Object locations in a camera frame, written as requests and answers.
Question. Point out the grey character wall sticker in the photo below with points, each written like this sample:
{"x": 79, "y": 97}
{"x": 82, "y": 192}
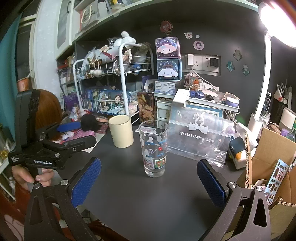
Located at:
{"x": 237, "y": 53}

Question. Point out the cardboard box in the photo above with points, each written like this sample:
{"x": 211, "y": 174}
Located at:
{"x": 261, "y": 160}

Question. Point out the purple bowl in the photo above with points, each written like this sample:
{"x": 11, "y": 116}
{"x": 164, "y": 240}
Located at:
{"x": 232, "y": 102}

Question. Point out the white mini drawer unit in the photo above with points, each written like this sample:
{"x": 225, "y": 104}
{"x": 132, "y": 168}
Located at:
{"x": 164, "y": 111}

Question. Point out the white charger plug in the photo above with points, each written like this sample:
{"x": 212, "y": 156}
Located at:
{"x": 190, "y": 60}

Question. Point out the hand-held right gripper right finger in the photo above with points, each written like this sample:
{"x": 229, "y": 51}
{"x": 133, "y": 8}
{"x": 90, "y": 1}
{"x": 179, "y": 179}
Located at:
{"x": 211, "y": 185}

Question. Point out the white adapter box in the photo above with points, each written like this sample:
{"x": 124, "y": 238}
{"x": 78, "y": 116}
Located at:
{"x": 181, "y": 98}

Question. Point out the cream mug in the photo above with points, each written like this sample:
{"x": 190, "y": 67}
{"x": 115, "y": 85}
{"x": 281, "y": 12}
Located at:
{"x": 121, "y": 133}

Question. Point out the dark tissue pack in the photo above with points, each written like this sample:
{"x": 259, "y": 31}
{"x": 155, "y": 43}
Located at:
{"x": 237, "y": 153}

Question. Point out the white plush toy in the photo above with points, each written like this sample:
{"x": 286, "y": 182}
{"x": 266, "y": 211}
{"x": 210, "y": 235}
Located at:
{"x": 122, "y": 40}

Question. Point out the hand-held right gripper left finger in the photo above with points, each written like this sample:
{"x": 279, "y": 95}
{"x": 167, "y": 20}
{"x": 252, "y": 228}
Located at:
{"x": 86, "y": 183}

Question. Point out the white box with looped print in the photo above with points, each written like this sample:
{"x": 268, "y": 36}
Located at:
{"x": 89, "y": 15}

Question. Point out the round character wall sticker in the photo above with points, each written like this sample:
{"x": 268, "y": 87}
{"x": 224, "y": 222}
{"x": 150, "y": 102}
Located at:
{"x": 198, "y": 45}

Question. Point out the orange-haired figurine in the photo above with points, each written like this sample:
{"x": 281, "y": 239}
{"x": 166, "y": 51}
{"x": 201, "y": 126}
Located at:
{"x": 196, "y": 84}

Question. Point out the white desk lamp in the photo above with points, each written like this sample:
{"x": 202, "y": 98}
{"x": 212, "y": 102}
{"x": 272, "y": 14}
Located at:
{"x": 266, "y": 69}

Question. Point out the teal character wall sticker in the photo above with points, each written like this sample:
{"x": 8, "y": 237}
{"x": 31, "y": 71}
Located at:
{"x": 245, "y": 69}
{"x": 231, "y": 66}

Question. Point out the grey wall socket panel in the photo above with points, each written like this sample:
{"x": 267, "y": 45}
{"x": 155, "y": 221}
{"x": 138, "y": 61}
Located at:
{"x": 204, "y": 63}

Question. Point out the brown picture card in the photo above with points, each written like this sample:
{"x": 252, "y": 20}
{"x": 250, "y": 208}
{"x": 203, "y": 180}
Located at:
{"x": 146, "y": 107}

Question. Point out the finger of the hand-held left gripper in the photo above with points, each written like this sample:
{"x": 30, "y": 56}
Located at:
{"x": 68, "y": 127}
{"x": 79, "y": 141}

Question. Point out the clear plastic zip bag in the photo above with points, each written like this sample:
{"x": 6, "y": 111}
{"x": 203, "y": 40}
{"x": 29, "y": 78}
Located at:
{"x": 196, "y": 136}

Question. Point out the black plush ball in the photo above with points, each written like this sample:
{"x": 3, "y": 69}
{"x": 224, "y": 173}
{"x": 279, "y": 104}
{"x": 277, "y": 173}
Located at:
{"x": 89, "y": 122}

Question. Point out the anime figure box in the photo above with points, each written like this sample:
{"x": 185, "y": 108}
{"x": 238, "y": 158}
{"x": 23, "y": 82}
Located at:
{"x": 108, "y": 102}

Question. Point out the black pen holder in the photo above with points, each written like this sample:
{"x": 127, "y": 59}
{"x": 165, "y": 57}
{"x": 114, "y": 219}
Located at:
{"x": 277, "y": 109}

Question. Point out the blue character cube box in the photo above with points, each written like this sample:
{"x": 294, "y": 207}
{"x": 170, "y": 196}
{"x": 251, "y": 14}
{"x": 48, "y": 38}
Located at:
{"x": 169, "y": 69}

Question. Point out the white cylinder container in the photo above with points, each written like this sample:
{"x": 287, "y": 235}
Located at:
{"x": 288, "y": 118}

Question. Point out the person's left hand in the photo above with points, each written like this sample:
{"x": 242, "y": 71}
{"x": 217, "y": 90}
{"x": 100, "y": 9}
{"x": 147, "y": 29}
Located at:
{"x": 30, "y": 176}

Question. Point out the pink character cube box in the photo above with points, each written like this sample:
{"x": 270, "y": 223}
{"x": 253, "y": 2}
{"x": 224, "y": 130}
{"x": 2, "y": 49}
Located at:
{"x": 167, "y": 48}

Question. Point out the small white-red wall sticker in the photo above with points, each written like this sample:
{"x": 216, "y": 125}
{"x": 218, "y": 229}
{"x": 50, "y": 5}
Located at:
{"x": 188, "y": 35}

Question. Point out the cartoon sticker sheet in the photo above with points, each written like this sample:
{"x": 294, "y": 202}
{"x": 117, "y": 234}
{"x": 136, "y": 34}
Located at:
{"x": 276, "y": 180}

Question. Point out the printed clear glass cup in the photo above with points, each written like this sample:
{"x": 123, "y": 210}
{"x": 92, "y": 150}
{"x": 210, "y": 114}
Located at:
{"x": 154, "y": 150}

